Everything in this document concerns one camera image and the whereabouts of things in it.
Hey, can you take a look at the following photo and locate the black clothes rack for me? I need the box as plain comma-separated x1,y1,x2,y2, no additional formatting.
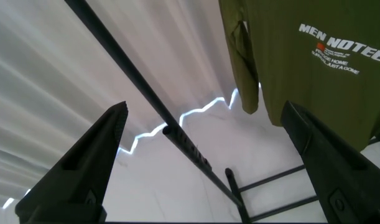
64,0,380,223

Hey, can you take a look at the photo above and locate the white curtain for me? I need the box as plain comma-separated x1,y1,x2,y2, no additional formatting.
0,0,240,210

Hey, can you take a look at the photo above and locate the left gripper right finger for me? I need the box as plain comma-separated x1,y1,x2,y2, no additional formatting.
280,100,380,224

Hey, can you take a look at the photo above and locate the green shirt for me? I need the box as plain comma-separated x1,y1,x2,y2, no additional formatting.
218,0,380,174

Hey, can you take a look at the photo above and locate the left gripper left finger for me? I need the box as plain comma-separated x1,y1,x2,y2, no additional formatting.
14,101,129,223

